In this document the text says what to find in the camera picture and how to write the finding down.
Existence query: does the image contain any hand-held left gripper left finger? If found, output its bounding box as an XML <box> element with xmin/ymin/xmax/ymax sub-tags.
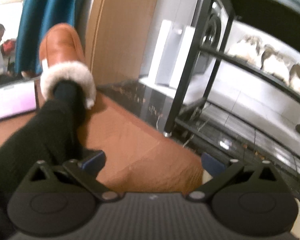
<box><xmin>22</xmin><ymin>150</ymin><xmax>117</xmax><ymax>202</ymax></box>

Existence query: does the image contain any washing machine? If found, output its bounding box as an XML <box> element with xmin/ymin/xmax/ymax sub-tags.
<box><xmin>194</xmin><ymin>0</ymin><xmax>234</xmax><ymax>75</ymax></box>

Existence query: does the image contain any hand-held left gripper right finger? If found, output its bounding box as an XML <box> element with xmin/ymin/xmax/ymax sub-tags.
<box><xmin>187</xmin><ymin>154</ymin><xmax>285</xmax><ymax>200</ymax></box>

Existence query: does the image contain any white flat box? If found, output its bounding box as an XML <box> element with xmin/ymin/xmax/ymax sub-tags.
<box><xmin>0</xmin><ymin>80</ymin><xmax>37</xmax><ymax>123</ymax></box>

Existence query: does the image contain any person's left leg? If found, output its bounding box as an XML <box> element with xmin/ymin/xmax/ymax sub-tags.
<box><xmin>0</xmin><ymin>80</ymin><xmax>90</xmax><ymax>240</ymax></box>

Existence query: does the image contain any white lace sneaker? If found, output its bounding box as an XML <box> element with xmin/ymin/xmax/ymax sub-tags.
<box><xmin>260</xmin><ymin>44</ymin><xmax>294</xmax><ymax>80</ymax></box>
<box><xmin>226</xmin><ymin>34</ymin><xmax>265</xmax><ymax>67</ymax></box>

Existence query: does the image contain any teal curtain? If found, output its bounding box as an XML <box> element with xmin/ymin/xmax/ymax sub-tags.
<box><xmin>14</xmin><ymin>0</ymin><xmax>90</xmax><ymax>75</ymax></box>

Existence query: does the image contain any black metal shoe rack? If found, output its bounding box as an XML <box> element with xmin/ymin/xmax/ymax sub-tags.
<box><xmin>164</xmin><ymin>0</ymin><xmax>300</xmax><ymax>180</ymax></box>

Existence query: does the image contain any wooden door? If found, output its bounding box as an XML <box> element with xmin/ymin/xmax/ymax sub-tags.
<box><xmin>86</xmin><ymin>0</ymin><xmax>165</xmax><ymax>88</ymax></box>

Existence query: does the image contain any red bag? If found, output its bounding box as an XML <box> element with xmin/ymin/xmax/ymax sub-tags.
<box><xmin>1</xmin><ymin>38</ymin><xmax>17</xmax><ymax>55</ymax></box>

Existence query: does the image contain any brown fur-lined slipper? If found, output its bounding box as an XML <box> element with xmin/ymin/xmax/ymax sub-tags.
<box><xmin>39</xmin><ymin>23</ymin><xmax>97</xmax><ymax>109</ymax></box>

